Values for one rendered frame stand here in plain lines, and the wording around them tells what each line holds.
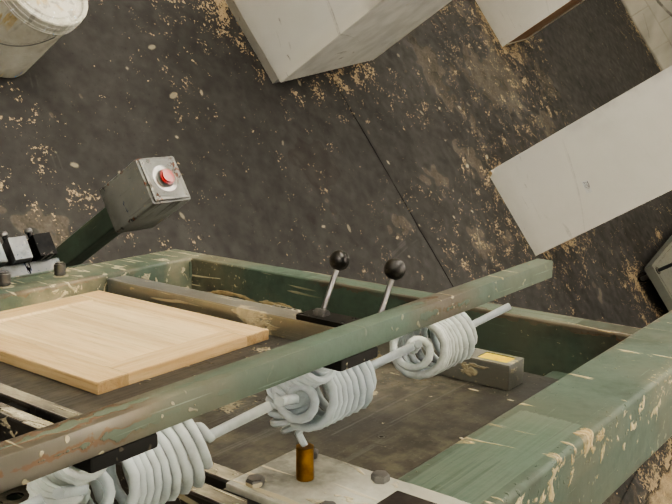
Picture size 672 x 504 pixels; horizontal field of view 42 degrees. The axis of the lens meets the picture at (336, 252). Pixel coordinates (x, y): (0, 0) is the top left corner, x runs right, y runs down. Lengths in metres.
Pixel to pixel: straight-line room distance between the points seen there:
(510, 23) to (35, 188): 4.11
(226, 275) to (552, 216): 3.48
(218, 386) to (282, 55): 3.58
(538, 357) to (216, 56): 2.74
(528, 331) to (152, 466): 1.05
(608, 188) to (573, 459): 4.26
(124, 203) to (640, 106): 3.40
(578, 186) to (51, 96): 3.02
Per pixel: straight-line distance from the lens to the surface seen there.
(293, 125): 4.14
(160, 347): 1.50
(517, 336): 1.60
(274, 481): 0.79
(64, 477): 0.58
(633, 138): 5.03
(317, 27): 3.99
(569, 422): 0.97
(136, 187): 2.11
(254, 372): 0.60
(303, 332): 1.56
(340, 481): 0.79
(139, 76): 3.67
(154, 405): 0.54
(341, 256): 1.56
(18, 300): 1.82
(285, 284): 1.89
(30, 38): 3.11
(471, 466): 0.85
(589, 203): 5.18
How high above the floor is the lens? 2.41
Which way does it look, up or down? 38 degrees down
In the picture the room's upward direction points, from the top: 59 degrees clockwise
